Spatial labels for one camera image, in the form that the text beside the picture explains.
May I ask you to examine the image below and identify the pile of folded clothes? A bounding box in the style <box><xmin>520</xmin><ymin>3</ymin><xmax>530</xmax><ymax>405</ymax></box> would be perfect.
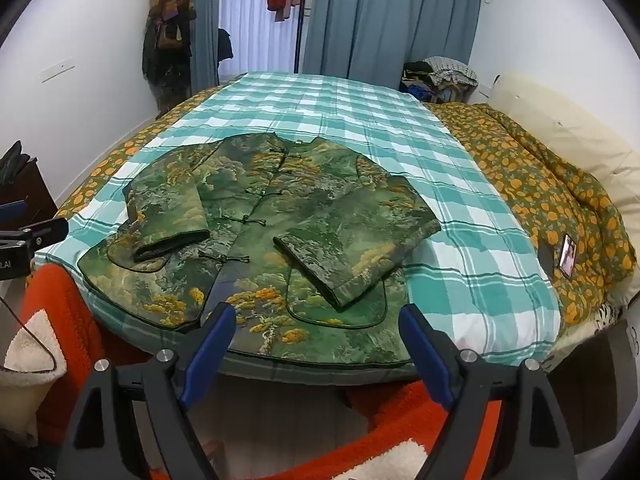
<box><xmin>399</xmin><ymin>55</ymin><xmax>481</xmax><ymax>106</ymax></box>

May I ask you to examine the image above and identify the white sheer curtain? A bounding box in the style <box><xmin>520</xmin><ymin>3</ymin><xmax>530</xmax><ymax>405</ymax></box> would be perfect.
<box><xmin>218</xmin><ymin>0</ymin><xmax>307</xmax><ymax>86</ymax></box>

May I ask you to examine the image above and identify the smartphone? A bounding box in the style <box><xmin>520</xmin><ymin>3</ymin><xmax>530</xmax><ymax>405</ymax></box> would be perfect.
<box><xmin>558</xmin><ymin>234</ymin><xmax>579</xmax><ymax>279</ymax></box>

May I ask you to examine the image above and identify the teal plaid bed sheet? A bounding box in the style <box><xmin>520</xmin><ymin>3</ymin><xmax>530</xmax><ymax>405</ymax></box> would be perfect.
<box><xmin>36</xmin><ymin>71</ymin><xmax>562</xmax><ymax>386</ymax></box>

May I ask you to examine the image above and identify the cream pillow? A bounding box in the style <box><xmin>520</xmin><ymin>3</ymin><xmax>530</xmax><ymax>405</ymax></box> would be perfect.
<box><xmin>489</xmin><ymin>72</ymin><xmax>640</xmax><ymax>221</ymax></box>

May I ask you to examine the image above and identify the blue curtain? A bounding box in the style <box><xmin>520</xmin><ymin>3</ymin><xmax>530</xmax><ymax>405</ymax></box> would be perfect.
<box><xmin>175</xmin><ymin>0</ymin><xmax>223</xmax><ymax>96</ymax></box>
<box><xmin>302</xmin><ymin>0</ymin><xmax>487</xmax><ymax>95</ymax></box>

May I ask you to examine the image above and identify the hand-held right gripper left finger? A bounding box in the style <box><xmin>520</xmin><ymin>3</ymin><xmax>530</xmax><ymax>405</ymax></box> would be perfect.
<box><xmin>57</xmin><ymin>303</ymin><xmax>237</xmax><ymax>480</ymax></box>

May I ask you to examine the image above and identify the orange floral quilt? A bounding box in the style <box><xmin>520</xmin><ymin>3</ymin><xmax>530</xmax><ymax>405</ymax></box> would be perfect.
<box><xmin>54</xmin><ymin>84</ymin><xmax>640</xmax><ymax>333</ymax></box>

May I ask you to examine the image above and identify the dark wooden nightstand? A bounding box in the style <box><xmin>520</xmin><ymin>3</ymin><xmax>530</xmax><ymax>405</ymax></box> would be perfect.
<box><xmin>12</xmin><ymin>157</ymin><xmax>60</xmax><ymax>228</ymax></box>

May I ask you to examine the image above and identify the green landscape print jacket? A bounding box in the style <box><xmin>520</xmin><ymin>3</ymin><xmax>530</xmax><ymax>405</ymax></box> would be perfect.
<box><xmin>79</xmin><ymin>131</ymin><xmax>442</xmax><ymax>372</ymax></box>

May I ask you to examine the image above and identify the white wall strip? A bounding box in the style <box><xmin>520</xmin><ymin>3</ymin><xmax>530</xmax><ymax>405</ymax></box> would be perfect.
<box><xmin>39</xmin><ymin>64</ymin><xmax>77</xmax><ymax>84</ymax></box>

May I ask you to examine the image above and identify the coat rack with clothes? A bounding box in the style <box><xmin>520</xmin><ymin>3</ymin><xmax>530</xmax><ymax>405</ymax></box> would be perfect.
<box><xmin>141</xmin><ymin>0</ymin><xmax>197</xmax><ymax>116</ymax></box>

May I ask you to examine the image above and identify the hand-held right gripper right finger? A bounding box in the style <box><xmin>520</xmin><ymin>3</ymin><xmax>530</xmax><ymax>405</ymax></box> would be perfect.
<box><xmin>397</xmin><ymin>303</ymin><xmax>584</xmax><ymax>480</ymax></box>

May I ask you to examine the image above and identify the black cable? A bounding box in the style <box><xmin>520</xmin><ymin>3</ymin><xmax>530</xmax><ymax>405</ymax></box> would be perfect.
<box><xmin>0</xmin><ymin>296</ymin><xmax>57</xmax><ymax>373</ymax></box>

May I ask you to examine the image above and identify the orange fleece garment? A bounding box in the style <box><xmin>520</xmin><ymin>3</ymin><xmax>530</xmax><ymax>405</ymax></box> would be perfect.
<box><xmin>0</xmin><ymin>262</ymin><xmax>501</xmax><ymax>480</ymax></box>

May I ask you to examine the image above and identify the dark green cloth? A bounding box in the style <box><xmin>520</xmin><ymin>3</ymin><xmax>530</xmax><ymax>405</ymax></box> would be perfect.
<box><xmin>0</xmin><ymin>141</ymin><xmax>32</xmax><ymax>187</ymax></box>

